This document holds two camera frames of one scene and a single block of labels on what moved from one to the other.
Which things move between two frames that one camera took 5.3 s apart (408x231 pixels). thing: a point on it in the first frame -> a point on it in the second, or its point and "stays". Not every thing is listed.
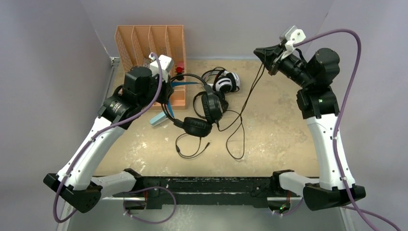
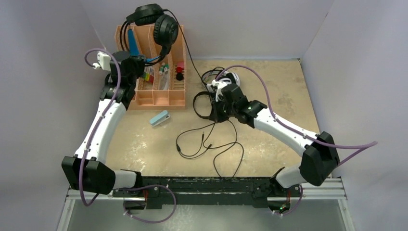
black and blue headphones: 212,108 -> 166,31
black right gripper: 272,56 -> 222,98
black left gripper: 167,91 -> 140,62
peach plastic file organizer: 139,46 stays
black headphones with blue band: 239,120 -> 227,121
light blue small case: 158,119 stays
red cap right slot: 180,70 stays
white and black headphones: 225,81 stays
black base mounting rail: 156,191 stays
